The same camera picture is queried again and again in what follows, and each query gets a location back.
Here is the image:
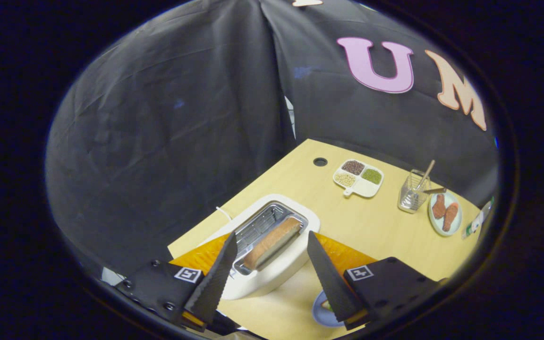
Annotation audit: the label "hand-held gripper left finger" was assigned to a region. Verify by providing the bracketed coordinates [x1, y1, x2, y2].
[114, 230, 238, 331]

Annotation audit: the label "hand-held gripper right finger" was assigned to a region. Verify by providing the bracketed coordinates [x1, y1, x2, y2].
[306, 230, 445, 330]

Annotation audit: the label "toasted bread slice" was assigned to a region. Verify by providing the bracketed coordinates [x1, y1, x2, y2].
[244, 217, 303, 271]

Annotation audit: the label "blue plate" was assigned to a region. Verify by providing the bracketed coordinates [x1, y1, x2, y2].
[312, 290, 346, 328]

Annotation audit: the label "white toaster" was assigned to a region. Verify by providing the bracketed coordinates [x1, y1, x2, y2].
[201, 194, 321, 300]

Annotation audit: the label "white divided condiment tray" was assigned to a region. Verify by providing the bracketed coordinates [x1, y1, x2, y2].
[332, 159, 384, 198]

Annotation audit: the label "reddish brown meat patty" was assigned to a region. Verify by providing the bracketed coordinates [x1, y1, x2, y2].
[442, 203, 459, 232]

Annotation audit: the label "pale green plate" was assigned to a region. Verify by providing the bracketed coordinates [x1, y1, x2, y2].
[428, 190, 463, 237]

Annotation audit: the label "clear plastic water bottle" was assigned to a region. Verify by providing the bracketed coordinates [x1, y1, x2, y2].
[461, 197, 494, 240]

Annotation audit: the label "black backdrop cloth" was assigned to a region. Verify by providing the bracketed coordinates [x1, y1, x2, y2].
[45, 0, 499, 284]

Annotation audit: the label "metal wire utensil holder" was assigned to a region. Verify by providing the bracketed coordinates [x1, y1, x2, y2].
[398, 169, 432, 214]

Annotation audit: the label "wooden utensil handles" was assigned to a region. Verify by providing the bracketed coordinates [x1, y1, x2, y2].
[416, 160, 447, 195]

